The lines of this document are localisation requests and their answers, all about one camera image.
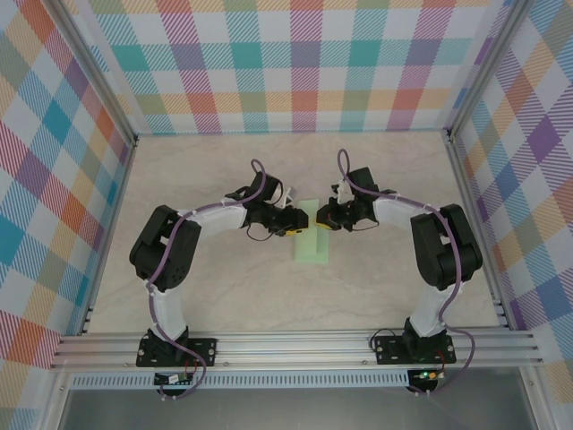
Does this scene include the grey metal panel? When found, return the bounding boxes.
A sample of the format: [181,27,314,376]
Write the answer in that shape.
[57,387,536,430]

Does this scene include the small circuit board green light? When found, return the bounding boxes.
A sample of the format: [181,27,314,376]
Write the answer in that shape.
[409,367,444,383]

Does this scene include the small circuit board black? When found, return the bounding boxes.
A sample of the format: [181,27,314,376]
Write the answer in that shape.
[153,370,194,387]

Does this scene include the thin black right gripper wire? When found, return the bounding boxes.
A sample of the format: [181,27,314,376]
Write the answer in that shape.
[342,219,380,233]

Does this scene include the thin black gripper wire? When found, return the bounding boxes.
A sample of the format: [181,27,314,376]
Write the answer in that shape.
[247,226,287,243]
[342,219,380,233]

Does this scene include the thin black left gripper wire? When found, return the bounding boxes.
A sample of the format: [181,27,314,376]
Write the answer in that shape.
[247,226,287,243]

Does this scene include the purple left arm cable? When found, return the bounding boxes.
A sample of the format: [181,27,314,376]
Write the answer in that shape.
[145,157,281,401]

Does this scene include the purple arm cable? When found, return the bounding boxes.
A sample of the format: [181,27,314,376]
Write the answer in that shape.
[145,157,281,401]
[335,148,476,399]

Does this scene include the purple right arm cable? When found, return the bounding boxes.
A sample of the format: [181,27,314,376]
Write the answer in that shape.
[335,148,476,399]

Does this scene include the wide aluminium mounting rail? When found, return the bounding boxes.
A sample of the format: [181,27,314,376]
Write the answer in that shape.
[48,330,545,371]

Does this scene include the thin black base wire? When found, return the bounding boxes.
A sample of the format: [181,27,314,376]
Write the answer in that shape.
[370,329,395,355]

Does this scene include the aluminium side rail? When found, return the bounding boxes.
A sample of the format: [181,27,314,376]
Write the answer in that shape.
[75,133,140,336]
[442,129,514,332]

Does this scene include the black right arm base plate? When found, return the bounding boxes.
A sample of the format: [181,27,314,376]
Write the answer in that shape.
[373,334,458,366]

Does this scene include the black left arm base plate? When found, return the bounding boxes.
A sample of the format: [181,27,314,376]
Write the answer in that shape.
[135,335,219,369]

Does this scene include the slotted grey cable duct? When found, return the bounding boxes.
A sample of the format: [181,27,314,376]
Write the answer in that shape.
[70,369,411,390]

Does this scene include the aluminium frame post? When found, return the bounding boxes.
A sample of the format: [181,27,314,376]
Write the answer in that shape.
[445,0,538,144]
[42,0,141,149]

